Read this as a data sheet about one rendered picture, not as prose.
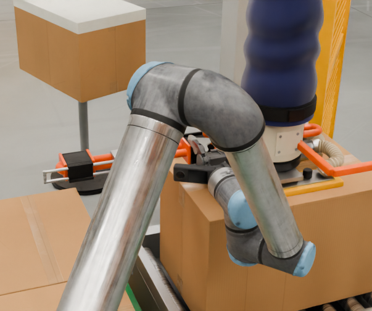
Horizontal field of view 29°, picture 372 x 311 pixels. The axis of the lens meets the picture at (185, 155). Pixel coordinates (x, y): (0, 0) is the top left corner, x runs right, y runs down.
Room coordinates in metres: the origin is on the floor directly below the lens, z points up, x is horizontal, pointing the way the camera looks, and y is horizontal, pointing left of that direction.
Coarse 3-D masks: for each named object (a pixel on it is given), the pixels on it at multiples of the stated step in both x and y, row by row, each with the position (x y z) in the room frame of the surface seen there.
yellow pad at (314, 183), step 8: (304, 168) 1.87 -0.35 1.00; (304, 176) 1.86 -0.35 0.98; (312, 176) 1.87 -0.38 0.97; (320, 176) 1.87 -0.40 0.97; (328, 176) 1.87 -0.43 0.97; (288, 184) 1.82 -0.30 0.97; (296, 184) 1.82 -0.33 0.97; (304, 184) 1.82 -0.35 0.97; (312, 184) 1.83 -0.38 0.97; (320, 184) 1.83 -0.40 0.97; (328, 184) 1.84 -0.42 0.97; (336, 184) 1.85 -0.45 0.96; (288, 192) 1.79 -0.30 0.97; (296, 192) 1.80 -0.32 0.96; (304, 192) 1.81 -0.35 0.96
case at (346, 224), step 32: (352, 160) 2.03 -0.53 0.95; (192, 192) 1.80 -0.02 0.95; (320, 192) 1.82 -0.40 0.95; (352, 192) 1.82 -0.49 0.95; (160, 224) 2.00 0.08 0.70; (192, 224) 1.75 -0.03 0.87; (224, 224) 1.66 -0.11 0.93; (320, 224) 1.78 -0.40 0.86; (352, 224) 1.82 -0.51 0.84; (160, 256) 2.00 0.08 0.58; (192, 256) 1.74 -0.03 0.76; (224, 256) 1.66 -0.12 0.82; (320, 256) 1.79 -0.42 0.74; (352, 256) 1.83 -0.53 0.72; (192, 288) 1.74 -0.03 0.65; (224, 288) 1.67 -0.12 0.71; (256, 288) 1.71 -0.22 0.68; (288, 288) 1.75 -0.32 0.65; (320, 288) 1.79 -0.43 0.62; (352, 288) 1.84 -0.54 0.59
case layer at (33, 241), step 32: (64, 192) 2.47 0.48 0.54; (0, 224) 2.22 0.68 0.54; (32, 224) 2.23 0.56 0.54; (64, 224) 2.23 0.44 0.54; (0, 256) 2.02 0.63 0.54; (32, 256) 2.03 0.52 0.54; (64, 256) 2.03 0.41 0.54; (0, 288) 1.85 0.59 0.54; (32, 288) 1.85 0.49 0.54; (64, 288) 1.86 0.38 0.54
